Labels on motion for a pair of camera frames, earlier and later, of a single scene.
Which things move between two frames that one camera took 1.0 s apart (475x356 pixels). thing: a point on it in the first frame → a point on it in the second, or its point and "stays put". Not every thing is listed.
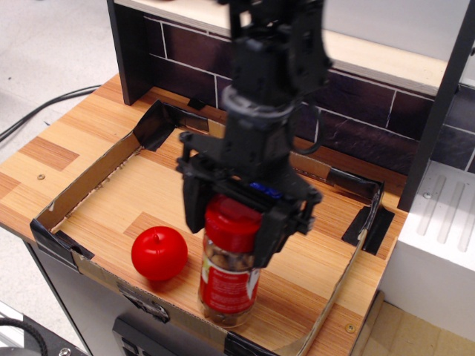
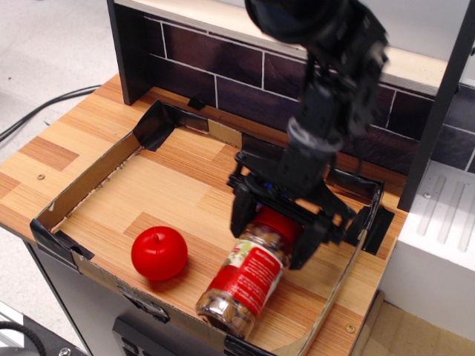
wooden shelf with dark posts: [387, 110] stays put
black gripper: [251, 162] → [295, 177]
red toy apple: [159, 253] stays put
